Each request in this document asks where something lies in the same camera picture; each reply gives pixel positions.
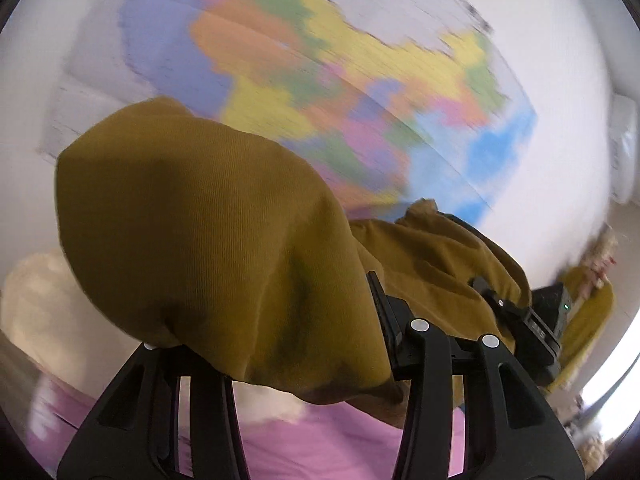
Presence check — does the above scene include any olive brown jacket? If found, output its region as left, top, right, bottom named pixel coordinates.
left=55, top=98, right=531, bottom=427

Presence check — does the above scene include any yellow hanging garment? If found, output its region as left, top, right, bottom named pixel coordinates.
left=542, top=266, right=615, bottom=396

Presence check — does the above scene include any cream pillow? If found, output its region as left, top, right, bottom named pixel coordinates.
left=0, top=246, right=306, bottom=426

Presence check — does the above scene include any pink bed sheet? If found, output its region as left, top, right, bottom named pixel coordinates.
left=24, top=374, right=469, bottom=480

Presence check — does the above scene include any colourful wall map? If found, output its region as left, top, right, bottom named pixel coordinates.
left=40, top=0, right=536, bottom=224

